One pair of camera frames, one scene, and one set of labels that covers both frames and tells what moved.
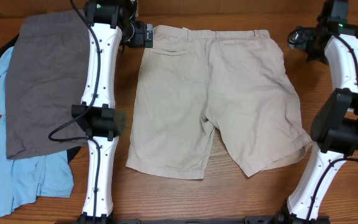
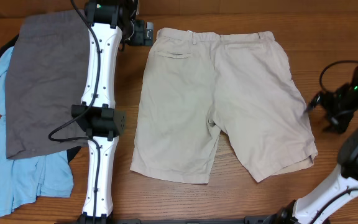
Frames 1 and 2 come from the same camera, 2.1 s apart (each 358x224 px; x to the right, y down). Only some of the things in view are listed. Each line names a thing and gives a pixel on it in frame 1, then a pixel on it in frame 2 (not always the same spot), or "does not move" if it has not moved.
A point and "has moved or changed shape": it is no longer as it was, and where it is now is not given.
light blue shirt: x=16 y=181 does not move
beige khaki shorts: x=194 y=80 has moved or changed shape
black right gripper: x=302 y=35 -> x=322 y=101
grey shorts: x=48 y=73 does not move
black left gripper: x=140 y=40 does not move
